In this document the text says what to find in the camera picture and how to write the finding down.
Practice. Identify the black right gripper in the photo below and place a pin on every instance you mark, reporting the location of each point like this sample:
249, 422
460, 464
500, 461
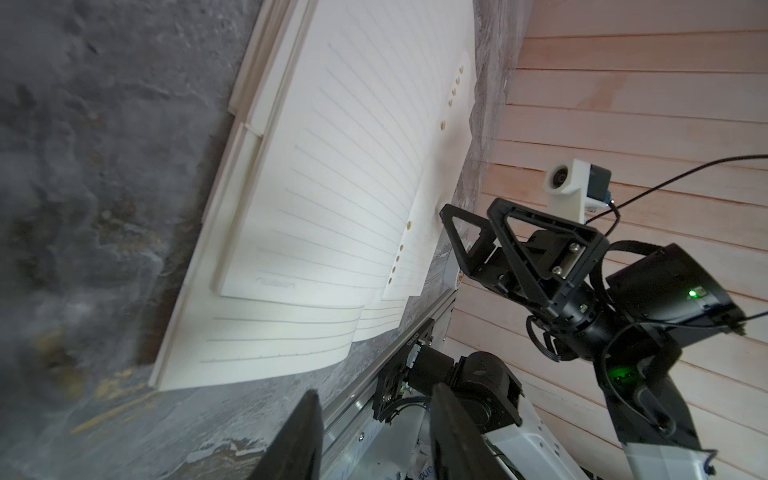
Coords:
540, 262

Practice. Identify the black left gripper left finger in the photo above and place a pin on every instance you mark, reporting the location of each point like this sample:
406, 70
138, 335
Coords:
296, 451

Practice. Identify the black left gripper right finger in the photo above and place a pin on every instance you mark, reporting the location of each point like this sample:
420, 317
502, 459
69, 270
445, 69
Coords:
458, 449

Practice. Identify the cream lined notebook with holes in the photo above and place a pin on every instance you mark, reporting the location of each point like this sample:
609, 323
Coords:
364, 145

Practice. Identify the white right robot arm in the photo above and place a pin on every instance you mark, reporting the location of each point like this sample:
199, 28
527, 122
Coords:
627, 307

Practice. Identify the aluminium frame rail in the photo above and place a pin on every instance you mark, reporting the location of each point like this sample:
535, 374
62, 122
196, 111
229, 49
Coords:
355, 444

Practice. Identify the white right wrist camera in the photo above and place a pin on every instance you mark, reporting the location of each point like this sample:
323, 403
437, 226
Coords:
574, 188

